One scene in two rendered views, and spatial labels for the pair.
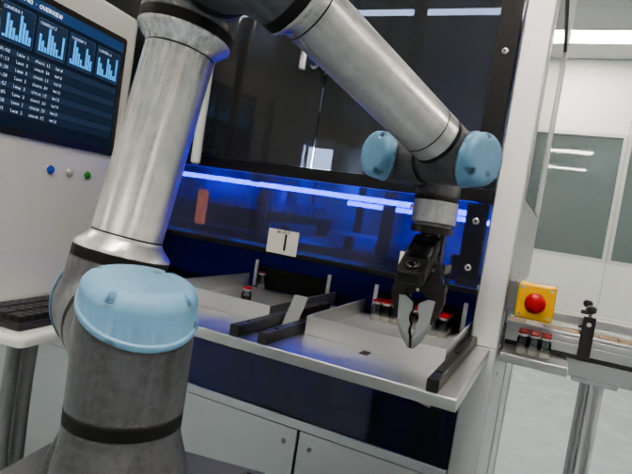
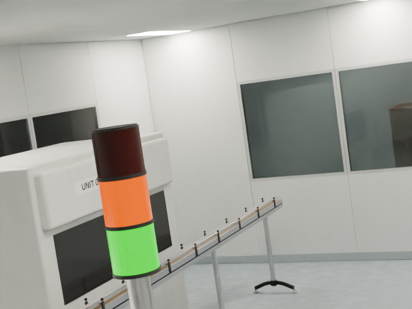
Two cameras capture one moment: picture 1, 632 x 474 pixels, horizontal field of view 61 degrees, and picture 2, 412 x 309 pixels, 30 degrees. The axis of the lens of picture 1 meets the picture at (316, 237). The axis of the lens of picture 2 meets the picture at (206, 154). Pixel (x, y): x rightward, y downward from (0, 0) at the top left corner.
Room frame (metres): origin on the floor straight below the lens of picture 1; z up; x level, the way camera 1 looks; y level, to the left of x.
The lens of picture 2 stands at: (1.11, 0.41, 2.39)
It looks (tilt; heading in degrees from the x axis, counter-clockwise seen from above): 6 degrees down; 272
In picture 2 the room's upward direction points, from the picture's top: 8 degrees counter-clockwise
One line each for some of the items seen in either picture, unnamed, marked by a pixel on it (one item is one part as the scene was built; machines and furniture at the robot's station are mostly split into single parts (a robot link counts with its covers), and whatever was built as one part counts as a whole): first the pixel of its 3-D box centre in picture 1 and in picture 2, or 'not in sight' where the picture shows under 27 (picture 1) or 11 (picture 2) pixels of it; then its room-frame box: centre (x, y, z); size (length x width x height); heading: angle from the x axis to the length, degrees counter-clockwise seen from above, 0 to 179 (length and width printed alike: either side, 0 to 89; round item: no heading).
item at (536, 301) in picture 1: (535, 303); not in sight; (1.06, -0.45, 0.99); 0.04 x 0.04 x 0.04; 66
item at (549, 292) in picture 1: (535, 301); not in sight; (1.10, -0.47, 0.99); 0.08 x 0.07 x 0.07; 156
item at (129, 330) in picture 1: (133, 337); not in sight; (0.54, 0.17, 0.96); 0.13 x 0.12 x 0.14; 33
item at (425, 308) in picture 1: (425, 323); not in sight; (0.91, -0.21, 0.95); 0.06 x 0.03 x 0.09; 156
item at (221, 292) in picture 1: (256, 293); not in sight; (1.23, 0.12, 0.90); 0.34 x 0.26 x 0.04; 156
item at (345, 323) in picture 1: (396, 327); not in sight; (1.09, -0.19, 0.90); 0.34 x 0.26 x 0.04; 157
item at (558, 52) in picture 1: (547, 106); not in sight; (1.55, -0.60, 1.50); 0.85 x 0.01 x 0.59; 156
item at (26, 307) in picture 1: (70, 304); not in sight; (1.18, 0.52, 0.82); 0.40 x 0.14 x 0.02; 162
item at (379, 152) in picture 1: (404, 159); not in sight; (0.85, -0.12, 1.21); 0.11 x 0.11 x 0.08; 33
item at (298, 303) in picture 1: (283, 314); not in sight; (0.99, 0.04, 0.91); 0.14 x 0.03 x 0.06; 156
